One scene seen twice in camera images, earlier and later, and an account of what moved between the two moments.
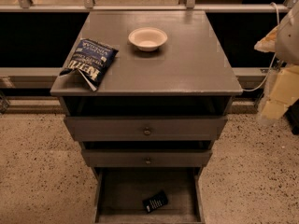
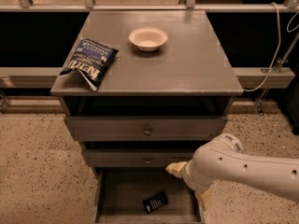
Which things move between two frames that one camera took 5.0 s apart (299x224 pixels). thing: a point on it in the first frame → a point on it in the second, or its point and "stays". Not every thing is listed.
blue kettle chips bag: (92, 60) stays
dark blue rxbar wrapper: (155, 202) stays
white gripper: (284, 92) → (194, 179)
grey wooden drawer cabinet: (156, 114) stays
